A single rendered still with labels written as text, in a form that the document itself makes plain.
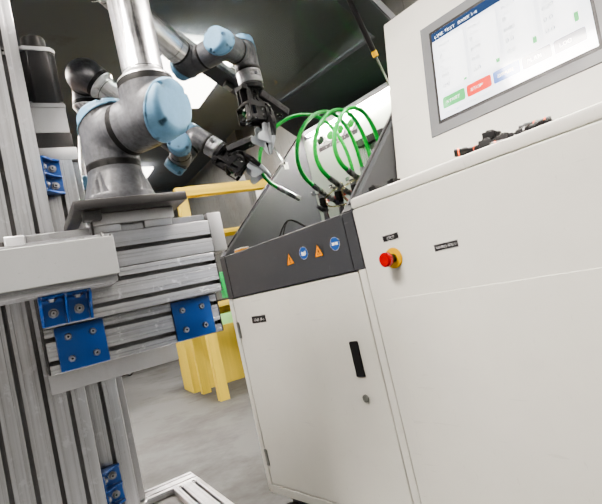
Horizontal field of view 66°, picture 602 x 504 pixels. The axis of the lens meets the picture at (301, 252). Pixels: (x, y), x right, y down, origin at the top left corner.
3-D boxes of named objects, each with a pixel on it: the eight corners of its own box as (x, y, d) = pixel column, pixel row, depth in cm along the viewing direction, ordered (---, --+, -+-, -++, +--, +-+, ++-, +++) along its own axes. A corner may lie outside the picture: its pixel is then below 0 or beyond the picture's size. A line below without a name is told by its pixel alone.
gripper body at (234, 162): (239, 182, 170) (211, 166, 171) (252, 165, 173) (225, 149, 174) (239, 173, 163) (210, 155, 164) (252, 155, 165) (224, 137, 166)
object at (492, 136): (449, 165, 108) (444, 143, 109) (472, 165, 115) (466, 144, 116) (551, 127, 91) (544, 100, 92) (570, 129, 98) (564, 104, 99)
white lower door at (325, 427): (270, 484, 169) (230, 300, 174) (275, 481, 171) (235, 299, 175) (416, 529, 121) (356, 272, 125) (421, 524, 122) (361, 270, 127)
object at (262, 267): (233, 298, 173) (224, 256, 174) (243, 296, 176) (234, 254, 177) (354, 271, 127) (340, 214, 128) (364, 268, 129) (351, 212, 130)
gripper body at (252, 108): (239, 128, 140) (231, 90, 141) (262, 130, 146) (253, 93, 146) (253, 118, 134) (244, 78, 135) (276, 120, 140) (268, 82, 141)
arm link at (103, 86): (74, 35, 146) (200, 135, 151) (82, 54, 157) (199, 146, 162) (48, 61, 144) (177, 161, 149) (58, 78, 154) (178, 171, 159)
